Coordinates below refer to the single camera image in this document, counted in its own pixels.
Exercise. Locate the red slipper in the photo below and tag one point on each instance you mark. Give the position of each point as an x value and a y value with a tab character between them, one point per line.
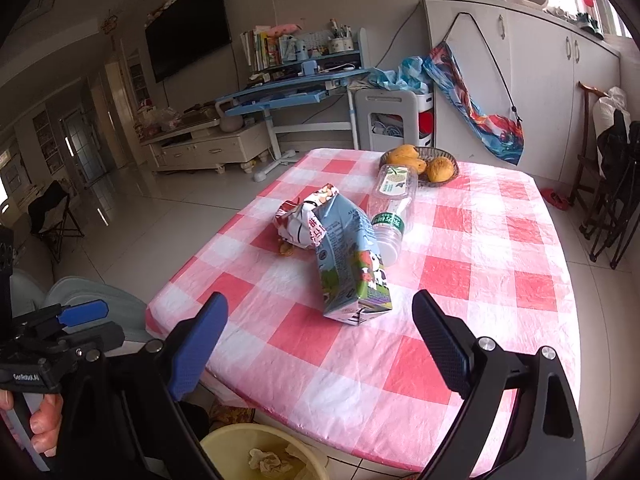
554	198

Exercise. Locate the dark wooden chair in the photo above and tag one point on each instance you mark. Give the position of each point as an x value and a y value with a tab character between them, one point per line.
582	160

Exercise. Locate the orange patterned cloth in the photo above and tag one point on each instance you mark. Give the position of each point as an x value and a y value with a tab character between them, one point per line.
230	412

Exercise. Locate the blue crumpled plastic bag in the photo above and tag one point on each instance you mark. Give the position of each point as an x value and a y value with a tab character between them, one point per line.
400	77

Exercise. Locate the white plastic storage cart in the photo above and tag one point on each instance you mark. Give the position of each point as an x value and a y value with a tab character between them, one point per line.
385	105

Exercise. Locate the white pen holder cup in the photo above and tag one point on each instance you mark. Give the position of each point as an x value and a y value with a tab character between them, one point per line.
340	42

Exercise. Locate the cream television cabinet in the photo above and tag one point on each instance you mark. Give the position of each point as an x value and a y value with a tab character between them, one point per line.
210	147

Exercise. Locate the pile of plastic bags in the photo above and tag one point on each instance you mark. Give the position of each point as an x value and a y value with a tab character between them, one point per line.
160	121

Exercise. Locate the woven fruit basket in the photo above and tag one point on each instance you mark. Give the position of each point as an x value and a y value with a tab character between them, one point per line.
450	180

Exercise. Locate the dark folding camp chair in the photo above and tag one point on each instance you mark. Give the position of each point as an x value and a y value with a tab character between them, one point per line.
50	210

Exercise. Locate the blue milk carton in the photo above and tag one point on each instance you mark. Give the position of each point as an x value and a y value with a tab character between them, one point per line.
345	270

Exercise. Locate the pink plush toy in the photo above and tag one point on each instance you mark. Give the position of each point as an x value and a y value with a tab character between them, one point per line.
285	30

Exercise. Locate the grey sneakers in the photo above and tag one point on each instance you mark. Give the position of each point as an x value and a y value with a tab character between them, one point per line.
589	25

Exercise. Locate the yellow plastic bin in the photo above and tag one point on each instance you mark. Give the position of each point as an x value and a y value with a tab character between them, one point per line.
225	447

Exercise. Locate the red wall ornament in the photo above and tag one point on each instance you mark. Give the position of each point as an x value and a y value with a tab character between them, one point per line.
109	23

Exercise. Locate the red white snack packet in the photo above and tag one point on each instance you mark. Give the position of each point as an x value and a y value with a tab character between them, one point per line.
300	225

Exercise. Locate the light grey chair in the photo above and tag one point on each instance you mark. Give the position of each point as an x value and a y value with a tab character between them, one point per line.
100	290

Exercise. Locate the white stuffed bag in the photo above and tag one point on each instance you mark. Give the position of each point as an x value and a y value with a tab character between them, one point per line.
607	110

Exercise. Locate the black folding chair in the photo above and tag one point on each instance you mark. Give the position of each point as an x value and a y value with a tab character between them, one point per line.
622	160

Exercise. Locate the white cabinet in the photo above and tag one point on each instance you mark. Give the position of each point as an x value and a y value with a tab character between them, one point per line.
540	85

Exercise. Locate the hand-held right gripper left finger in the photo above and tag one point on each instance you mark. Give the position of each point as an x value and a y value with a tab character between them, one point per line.
195	350

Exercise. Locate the blue study desk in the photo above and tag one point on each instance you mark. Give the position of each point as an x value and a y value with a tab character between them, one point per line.
280	95

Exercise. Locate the black flat television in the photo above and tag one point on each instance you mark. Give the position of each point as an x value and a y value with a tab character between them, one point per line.
190	25

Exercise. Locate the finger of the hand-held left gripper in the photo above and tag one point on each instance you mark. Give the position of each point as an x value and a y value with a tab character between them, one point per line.
85	311
102	337

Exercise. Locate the pink checked tablecloth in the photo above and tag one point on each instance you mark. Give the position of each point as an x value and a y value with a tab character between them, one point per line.
475	285

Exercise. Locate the white tissue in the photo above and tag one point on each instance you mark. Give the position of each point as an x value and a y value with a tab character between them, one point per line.
270	460

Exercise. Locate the person's left hand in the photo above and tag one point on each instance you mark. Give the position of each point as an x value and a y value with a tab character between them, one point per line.
47	425

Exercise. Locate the orange peel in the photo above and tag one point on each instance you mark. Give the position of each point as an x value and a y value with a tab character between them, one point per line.
286	249

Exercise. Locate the row of books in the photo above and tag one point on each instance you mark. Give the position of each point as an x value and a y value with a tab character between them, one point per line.
257	50

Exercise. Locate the yellow mango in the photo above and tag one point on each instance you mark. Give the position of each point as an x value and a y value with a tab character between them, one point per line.
439	169
402	154
415	166

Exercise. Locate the beige kettlebell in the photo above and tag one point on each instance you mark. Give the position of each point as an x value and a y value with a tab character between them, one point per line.
229	121

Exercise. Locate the colourful printed hanging bag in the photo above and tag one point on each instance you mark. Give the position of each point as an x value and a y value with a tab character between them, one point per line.
480	120

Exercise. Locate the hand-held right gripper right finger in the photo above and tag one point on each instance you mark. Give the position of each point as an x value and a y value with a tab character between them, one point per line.
445	345

